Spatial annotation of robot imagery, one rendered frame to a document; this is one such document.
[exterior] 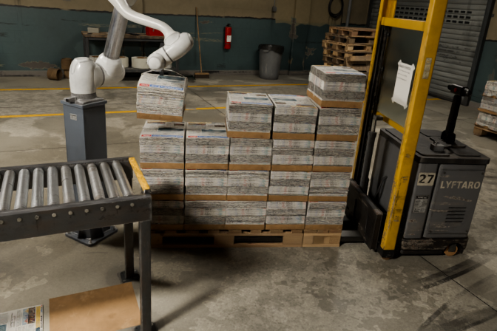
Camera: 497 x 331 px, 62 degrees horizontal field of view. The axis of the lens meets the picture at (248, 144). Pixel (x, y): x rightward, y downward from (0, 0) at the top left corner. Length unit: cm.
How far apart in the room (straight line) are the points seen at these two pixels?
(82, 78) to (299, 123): 142
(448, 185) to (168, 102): 198
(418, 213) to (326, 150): 80
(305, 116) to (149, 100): 101
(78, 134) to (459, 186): 261
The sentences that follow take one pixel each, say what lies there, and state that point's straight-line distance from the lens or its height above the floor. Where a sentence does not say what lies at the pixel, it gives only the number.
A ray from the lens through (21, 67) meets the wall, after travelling 924.
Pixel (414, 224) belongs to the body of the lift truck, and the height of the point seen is 28.
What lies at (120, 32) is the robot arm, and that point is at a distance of 288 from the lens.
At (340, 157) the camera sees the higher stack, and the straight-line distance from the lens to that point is 295.
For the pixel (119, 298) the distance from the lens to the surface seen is 270.
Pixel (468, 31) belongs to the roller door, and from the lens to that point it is 957.
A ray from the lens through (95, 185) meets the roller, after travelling 215.
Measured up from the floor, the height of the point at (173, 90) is 114.
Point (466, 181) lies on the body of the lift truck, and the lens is 327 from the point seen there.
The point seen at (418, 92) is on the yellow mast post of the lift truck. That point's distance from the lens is 281.
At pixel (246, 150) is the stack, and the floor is 75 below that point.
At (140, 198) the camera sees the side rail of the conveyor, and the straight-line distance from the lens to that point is 200.
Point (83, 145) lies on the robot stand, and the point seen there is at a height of 72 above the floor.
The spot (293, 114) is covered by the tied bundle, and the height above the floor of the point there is 100.
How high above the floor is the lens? 169
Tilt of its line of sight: 19 degrees down
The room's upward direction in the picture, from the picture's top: 4 degrees clockwise
